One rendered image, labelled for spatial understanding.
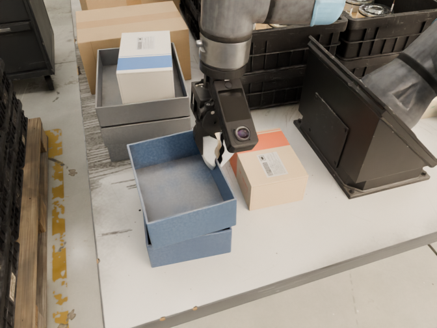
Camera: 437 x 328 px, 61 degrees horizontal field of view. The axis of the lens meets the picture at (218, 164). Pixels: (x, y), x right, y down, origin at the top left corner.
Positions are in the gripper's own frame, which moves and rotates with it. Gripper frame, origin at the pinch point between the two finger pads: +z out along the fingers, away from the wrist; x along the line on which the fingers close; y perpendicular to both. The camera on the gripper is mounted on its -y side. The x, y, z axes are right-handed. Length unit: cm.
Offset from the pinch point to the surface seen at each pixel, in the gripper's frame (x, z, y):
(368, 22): -47, -14, 28
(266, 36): -20.2, -11.0, 29.4
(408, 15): -58, -15, 28
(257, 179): -8.4, 4.5, -0.9
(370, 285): -68, 77, 3
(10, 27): 61, 44, 175
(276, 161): -14.1, 4.0, 3.0
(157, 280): 13.6, 13.9, -12.0
